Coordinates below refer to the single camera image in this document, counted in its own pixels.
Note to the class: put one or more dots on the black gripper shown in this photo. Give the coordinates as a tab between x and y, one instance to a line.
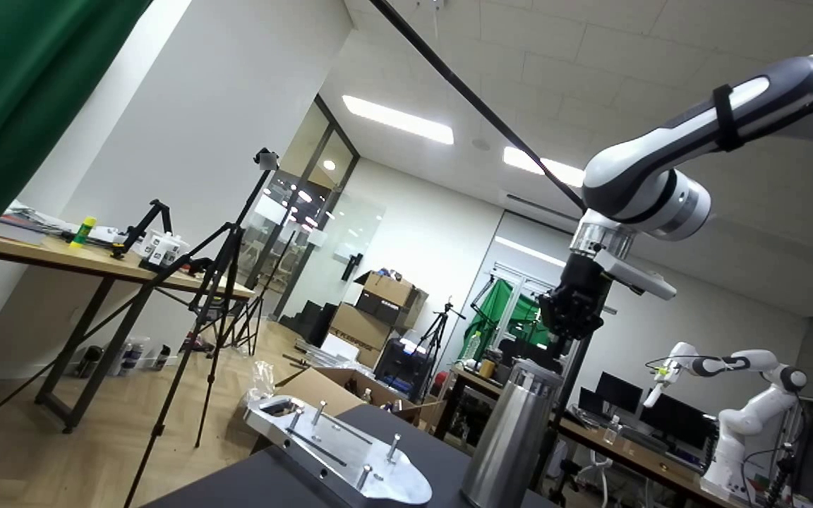
576	298

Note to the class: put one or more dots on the stainless steel flask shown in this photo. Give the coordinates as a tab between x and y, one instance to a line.
506	442

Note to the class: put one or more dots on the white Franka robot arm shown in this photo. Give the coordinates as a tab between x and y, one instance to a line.
671	157

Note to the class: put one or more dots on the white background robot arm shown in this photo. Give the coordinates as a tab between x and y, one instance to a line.
754	414

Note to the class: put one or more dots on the black computer monitor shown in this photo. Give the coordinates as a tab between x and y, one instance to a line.
676	418
618	390

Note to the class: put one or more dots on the hanging green cloth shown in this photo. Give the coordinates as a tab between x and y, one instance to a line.
493	305

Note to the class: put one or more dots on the long wooden desk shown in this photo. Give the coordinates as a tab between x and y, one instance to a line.
614	448

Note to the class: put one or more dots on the black background tripod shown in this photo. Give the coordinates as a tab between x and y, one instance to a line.
436	329

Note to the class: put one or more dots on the black box device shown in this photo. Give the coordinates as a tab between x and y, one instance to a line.
400	363

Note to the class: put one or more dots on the closed cardboard box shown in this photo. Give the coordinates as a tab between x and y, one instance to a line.
388	290
353	329

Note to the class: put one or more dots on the long ceiling light panel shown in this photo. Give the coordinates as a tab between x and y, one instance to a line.
535	163
397	120

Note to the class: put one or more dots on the metal plate with pegs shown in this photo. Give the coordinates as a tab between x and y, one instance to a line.
352	452

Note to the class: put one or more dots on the clear plastic cup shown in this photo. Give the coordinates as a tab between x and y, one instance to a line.
260	383

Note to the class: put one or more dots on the tall black tripod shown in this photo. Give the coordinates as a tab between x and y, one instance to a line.
228	249

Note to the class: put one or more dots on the small black tripod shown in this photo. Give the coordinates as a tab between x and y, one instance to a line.
147	215

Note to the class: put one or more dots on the yellow green bottle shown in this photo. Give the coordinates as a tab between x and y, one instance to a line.
82	232

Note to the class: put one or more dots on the wooden table black legs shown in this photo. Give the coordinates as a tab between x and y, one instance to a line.
50	256

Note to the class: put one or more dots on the stack of papers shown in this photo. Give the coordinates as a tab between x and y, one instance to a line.
36	220

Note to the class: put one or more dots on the large green backdrop cloth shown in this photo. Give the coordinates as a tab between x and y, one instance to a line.
12	74

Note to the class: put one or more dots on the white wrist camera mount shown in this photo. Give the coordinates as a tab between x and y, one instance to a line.
634	270

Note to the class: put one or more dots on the black backdrop pole frame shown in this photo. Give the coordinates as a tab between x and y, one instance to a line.
480	109

